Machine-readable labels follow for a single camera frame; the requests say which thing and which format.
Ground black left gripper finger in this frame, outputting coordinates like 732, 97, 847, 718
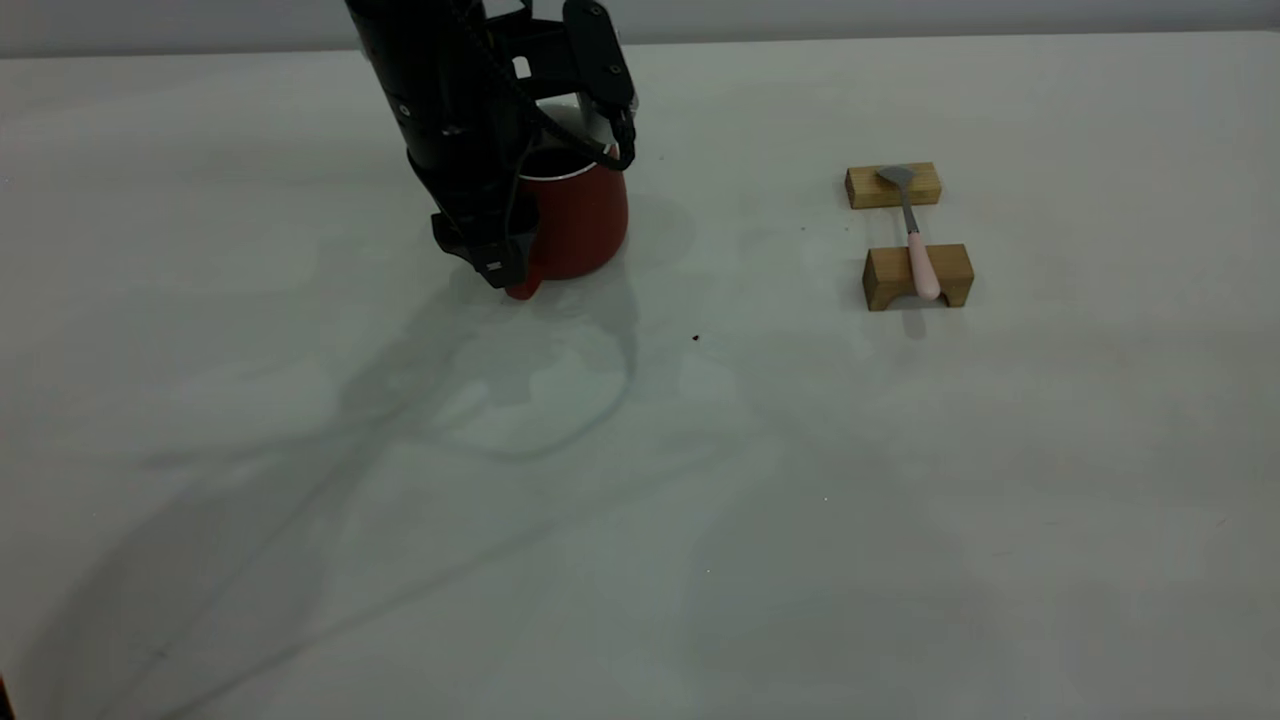
432, 215, 541, 291

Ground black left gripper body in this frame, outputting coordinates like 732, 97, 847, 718
345, 0, 541, 237

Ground red ceramic mug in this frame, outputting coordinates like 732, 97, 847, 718
505, 105, 631, 301

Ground pink handled metal spoon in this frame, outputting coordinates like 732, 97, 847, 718
877, 166, 943, 303

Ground flat wooden block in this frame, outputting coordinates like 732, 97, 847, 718
846, 162, 943, 211

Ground arched wooden block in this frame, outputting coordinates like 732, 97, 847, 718
863, 244, 975, 312

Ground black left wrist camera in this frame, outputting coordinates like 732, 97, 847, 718
488, 0, 637, 116

